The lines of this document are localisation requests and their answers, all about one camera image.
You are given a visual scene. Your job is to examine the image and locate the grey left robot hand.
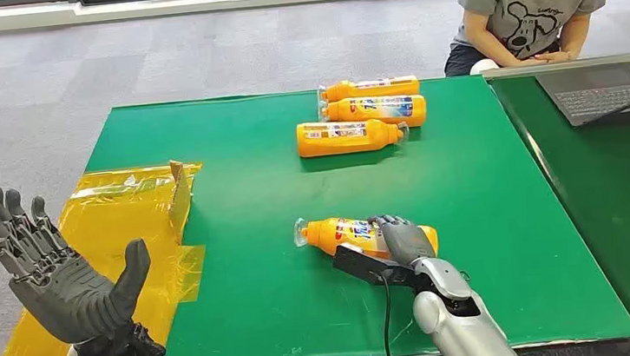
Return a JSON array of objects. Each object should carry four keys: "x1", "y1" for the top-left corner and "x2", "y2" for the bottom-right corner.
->
[{"x1": 0, "y1": 169, "x2": 160, "y2": 353}]

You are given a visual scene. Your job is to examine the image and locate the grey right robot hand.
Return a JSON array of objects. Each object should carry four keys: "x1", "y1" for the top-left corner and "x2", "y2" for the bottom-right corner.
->
[{"x1": 367, "y1": 208, "x2": 438, "y2": 270}]

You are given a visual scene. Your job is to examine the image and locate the person's left hand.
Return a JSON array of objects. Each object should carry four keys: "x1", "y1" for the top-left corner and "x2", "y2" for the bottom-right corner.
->
[{"x1": 533, "y1": 49, "x2": 574, "y2": 67}]

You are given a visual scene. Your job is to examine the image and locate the orange bottle with clear cap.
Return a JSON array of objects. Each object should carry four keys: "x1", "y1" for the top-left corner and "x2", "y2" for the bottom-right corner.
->
[
  {"x1": 316, "y1": 90, "x2": 430, "y2": 136},
  {"x1": 294, "y1": 112, "x2": 411, "y2": 161},
  {"x1": 291, "y1": 205, "x2": 441, "y2": 270},
  {"x1": 316, "y1": 73, "x2": 422, "y2": 106}
]

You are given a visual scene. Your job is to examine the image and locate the dark laptop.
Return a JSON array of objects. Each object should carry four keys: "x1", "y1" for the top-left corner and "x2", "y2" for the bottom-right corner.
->
[{"x1": 534, "y1": 61, "x2": 630, "y2": 132}]

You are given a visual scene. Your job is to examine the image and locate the person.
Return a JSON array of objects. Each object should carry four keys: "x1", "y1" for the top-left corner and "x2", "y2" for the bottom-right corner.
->
[{"x1": 437, "y1": 0, "x2": 623, "y2": 78}]

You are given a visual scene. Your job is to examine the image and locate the yellow plastic film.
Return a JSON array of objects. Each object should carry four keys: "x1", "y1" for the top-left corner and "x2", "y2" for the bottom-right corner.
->
[{"x1": 0, "y1": 159, "x2": 221, "y2": 356}]

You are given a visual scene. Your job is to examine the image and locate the cardboard piece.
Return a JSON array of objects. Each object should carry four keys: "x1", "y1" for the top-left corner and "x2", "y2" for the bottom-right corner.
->
[{"x1": 162, "y1": 158, "x2": 198, "y2": 241}]

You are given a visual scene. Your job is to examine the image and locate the green table mat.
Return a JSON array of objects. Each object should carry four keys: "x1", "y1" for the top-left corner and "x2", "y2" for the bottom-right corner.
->
[{"x1": 78, "y1": 57, "x2": 630, "y2": 356}]

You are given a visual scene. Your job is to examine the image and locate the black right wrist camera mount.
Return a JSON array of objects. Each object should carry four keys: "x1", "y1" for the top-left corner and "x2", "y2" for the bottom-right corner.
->
[{"x1": 330, "y1": 237, "x2": 423, "y2": 298}]

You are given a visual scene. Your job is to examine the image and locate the black cable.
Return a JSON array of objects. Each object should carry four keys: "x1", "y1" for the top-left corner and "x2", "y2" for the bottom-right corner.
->
[{"x1": 376, "y1": 273, "x2": 400, "y2": 356}]

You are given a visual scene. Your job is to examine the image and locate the green table with metal frame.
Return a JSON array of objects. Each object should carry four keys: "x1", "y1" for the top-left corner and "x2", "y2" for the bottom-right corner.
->
[{"x1": 480, "y1": 53, "x2": 630, "y2": 356}]

